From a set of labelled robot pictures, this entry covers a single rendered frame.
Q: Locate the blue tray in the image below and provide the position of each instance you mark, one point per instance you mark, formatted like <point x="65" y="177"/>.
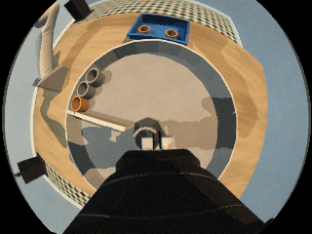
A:
<point x="158" y="25"/>

